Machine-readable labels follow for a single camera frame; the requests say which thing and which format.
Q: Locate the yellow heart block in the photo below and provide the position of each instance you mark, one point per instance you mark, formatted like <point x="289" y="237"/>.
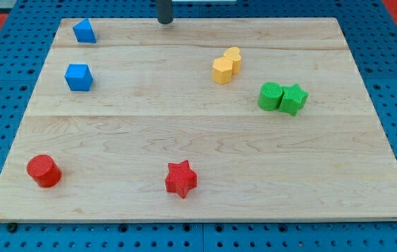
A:
<point x="234" y="55"/>

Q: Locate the red star block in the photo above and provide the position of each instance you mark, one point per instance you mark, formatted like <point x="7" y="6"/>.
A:
<point x="180" y="178"/>

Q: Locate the red cylinder block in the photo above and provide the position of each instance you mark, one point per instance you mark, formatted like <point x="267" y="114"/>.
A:
<point x="44" y="171"/>

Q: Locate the blue triangular block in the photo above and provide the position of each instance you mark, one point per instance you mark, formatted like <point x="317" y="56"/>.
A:
<point x="84" y="32"/>

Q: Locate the light wooden board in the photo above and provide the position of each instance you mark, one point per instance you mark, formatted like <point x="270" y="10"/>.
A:
<point x="153" y="102"/>

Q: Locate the green star block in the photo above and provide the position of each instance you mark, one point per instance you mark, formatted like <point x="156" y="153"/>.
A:
<point x="293" y="99"/>

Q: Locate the green cylinder block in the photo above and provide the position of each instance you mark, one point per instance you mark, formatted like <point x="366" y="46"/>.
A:
<point x="270" y="96"/>

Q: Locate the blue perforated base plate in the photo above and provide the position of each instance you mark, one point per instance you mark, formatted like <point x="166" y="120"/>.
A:
<point x="25" y="39"/>

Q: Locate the yellow hexagon block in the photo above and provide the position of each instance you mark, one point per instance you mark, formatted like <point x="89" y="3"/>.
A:
<point x="222" y="70"/>

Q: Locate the blue cube block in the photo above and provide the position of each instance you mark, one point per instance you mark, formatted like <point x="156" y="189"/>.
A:
<point x="78" y="77"/>

